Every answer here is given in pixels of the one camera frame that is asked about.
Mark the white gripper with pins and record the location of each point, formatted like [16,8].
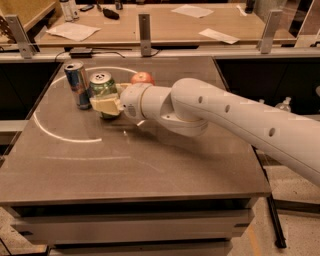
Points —
[131,100]

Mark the green soda can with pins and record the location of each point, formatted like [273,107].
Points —
[102,84]

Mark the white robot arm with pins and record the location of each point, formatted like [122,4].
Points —
[190,105]

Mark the blue silver redbull can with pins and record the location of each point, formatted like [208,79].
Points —
[77,78]

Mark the red orange apple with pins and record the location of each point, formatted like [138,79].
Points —
[142,77]

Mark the white paper sheet left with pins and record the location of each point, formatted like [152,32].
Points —
[72,31]

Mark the white paper sheet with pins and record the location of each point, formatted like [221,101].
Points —
[218,37]
[193,11]
[72,31]

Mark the black computer mouse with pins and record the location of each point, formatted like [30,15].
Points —
[110,14]

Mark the black phone on desk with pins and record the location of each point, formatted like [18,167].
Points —
[86,8]

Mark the white bottle on desk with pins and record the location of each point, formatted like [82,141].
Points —
[69,10]

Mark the white paper sheet top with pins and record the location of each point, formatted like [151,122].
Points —
[193,11]

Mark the white paper sheet right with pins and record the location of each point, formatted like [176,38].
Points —
[218,37]

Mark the white drawer cabinet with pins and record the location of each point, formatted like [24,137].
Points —
[147,228]

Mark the right clear sanitizer bottle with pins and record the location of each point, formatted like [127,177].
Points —
[284,105]

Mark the middle metal bracket post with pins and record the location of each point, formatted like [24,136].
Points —
[145,34]

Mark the metal bracket post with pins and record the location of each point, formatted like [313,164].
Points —
[26,48]
[145,34]
[265,44]

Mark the left metal bracket post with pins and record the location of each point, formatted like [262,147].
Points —
[26,48]

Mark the right metal bracket post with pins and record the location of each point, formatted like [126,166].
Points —
[265,44]

